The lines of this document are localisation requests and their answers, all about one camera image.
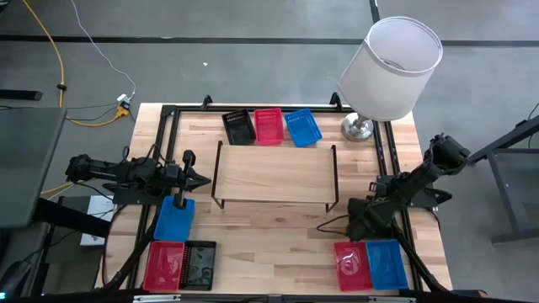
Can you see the silver metal bracket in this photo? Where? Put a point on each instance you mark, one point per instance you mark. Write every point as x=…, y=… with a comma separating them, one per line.
x=156, y=298
x=391, y=299

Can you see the dark side table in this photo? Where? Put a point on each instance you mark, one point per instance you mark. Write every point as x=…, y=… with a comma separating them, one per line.
x=513, y=189

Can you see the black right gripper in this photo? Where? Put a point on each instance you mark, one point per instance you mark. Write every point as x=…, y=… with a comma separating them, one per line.
x=368, y=219

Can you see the red plastic basket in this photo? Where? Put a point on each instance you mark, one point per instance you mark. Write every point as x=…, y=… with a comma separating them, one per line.
x=353, y=267
x=269, y=126
x=163, y=265

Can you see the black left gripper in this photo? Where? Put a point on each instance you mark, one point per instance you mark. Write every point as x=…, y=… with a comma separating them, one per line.
x=187, y=177

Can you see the black plastic basket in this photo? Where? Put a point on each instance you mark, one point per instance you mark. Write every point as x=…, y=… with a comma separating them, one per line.
x=238, y=128
x=199, y=265

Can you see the black desk beam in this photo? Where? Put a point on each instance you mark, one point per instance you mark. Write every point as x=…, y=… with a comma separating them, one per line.
x=71, y=216

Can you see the wooden shelf with black legs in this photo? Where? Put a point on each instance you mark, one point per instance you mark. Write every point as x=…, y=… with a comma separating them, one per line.
x=273, y=172

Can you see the blue plastic basket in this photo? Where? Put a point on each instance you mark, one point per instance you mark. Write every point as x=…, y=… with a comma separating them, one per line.
x=387, y=265
x=172, y=225
x=303, y=128

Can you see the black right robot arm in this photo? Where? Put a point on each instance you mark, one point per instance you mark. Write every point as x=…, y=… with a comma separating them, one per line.
x=414, y=179

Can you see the white paper box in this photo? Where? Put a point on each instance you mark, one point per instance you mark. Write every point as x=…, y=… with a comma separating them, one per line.
x=101, y=208

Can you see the black aluminium frame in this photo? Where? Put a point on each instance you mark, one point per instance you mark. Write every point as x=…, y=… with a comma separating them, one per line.
x=193, y=109

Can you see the black flat bar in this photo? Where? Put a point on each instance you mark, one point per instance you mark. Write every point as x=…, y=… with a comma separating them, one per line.
x=19, y=94

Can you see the table lamp with white shade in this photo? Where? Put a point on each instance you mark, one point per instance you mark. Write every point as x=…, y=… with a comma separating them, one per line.
x=391, y=84

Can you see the dark computer mouse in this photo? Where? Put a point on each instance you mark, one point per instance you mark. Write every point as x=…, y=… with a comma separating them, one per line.
x=14, y=278

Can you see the white power adapter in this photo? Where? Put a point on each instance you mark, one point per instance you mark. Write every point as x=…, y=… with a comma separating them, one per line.
x=124, y=99

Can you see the yellow plug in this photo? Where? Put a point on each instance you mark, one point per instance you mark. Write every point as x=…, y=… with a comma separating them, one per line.
x=122, y=111

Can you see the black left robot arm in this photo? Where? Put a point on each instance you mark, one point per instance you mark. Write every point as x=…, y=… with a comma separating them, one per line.
x=126, y=172

